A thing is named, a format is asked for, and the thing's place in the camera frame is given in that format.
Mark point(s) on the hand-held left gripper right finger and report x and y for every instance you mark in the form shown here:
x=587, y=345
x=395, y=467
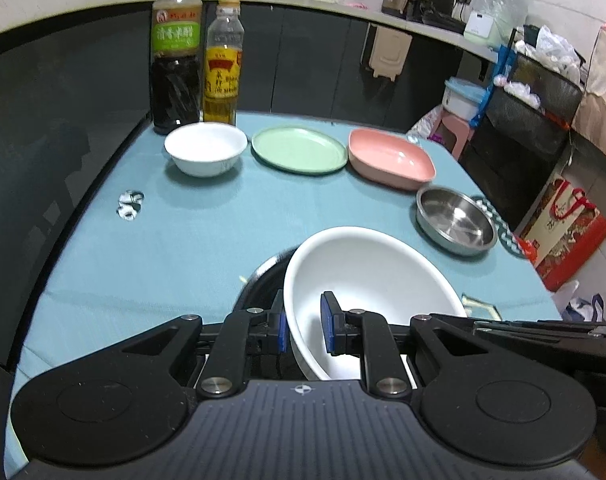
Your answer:
x=328, y=325

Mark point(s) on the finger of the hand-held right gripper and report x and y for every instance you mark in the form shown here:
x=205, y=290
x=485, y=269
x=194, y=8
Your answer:
x=533, y=327

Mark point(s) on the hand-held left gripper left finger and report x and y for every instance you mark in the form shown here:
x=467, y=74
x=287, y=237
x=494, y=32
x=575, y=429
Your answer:
x=280, y=327

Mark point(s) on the black bowl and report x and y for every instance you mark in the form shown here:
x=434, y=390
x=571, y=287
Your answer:
x=258, y=285

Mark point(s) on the large white bowl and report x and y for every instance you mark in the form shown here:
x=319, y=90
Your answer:
x=373, y=270

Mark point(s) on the stainless steel bowl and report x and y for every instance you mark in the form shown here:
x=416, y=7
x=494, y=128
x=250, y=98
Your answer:
x=453, y=220

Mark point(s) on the green round plate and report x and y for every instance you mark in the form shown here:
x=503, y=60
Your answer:
x=298, y=150

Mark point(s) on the pink square plate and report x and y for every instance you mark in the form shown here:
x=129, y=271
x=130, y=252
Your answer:
x=388, y=157

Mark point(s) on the small white bowl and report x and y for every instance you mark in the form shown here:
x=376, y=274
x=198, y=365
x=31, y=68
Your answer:
x=205, y=145

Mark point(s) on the white and blue plastic bag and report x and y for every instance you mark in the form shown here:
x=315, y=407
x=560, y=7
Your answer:
x=578, y=305

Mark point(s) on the red gift bag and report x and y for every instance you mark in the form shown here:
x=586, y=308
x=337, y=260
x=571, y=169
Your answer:
x=558, y=240

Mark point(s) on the blue printed tablecloth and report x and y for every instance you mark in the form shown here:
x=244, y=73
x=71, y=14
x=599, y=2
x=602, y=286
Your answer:
x=183, y=250

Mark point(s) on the crumpled white wrapper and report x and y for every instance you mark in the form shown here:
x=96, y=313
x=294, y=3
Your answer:
x=129, y=204

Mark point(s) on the black mesh cart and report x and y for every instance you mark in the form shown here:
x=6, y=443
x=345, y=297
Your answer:
x=528, y=130

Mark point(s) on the pink plastic stool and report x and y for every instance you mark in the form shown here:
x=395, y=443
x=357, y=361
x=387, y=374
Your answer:
x=453, y=130

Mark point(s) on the floral plastic bag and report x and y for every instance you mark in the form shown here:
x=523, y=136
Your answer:
x=425, y=125

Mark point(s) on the brown cardboard box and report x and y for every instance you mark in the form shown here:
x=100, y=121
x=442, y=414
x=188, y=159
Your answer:
x=603, y=110

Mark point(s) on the white container blue lid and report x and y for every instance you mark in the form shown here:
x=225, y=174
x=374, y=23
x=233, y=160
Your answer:
x=460, y=102

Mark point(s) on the oil bottle yellow label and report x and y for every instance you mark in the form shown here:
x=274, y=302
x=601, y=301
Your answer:
x=223, y=70

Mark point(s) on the dark vinegar bottle green label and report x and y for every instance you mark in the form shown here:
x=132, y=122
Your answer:
x=175, y=85

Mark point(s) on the white plastic bags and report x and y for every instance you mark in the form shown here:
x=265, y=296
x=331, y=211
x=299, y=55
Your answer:
x=553, y=50

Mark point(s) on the beige hanging cutting board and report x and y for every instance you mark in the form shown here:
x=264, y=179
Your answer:
x=390, y=52

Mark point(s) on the white appliance under plastic cover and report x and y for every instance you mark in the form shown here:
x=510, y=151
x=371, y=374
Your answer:
x=483, y=25

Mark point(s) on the brown rice cooker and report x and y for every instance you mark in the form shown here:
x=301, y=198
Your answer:
x=395, y=0

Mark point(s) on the white kitchen countertop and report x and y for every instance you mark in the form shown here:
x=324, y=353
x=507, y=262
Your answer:
x=58, y=0

